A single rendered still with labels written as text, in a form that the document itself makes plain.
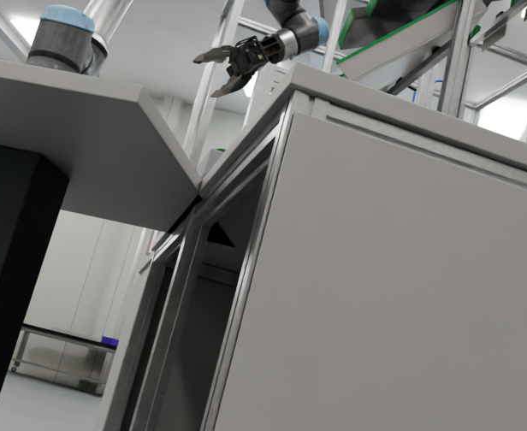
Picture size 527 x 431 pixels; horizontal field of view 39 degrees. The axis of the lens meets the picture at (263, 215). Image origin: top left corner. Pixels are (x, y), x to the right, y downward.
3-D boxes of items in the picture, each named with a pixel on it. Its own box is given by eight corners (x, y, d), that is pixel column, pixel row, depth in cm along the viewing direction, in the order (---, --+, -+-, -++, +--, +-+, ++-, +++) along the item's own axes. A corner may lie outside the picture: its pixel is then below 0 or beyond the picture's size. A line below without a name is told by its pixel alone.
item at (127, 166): (-266, 28, 120) (-259, 13, 120) (-5, 195, 206) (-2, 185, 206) (137, 103, 107) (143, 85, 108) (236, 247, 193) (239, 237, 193)
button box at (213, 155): (204, 173, 159) (210, 146, 160) (188, 193, 179) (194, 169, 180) (234, 182, 160) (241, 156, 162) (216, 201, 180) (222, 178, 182)
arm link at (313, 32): (307, 24, 193) (325, 50, 192) (274, 38, 188) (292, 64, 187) (317, 5, 186) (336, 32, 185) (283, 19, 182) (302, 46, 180)
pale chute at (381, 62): (351, 84, 120) (336, 61, 121) (336, 113, 133) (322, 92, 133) (488, 8, 125) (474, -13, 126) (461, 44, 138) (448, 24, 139)
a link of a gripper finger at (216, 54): (197, 41, 171) (234, 42, 174) (189, 51, 176) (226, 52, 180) (198, 54, 170) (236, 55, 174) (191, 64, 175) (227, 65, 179)
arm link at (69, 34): (21, 44, 157) (40, -10, 161) (34, 73, 170) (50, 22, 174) (77, 57, 158) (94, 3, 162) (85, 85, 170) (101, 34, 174)
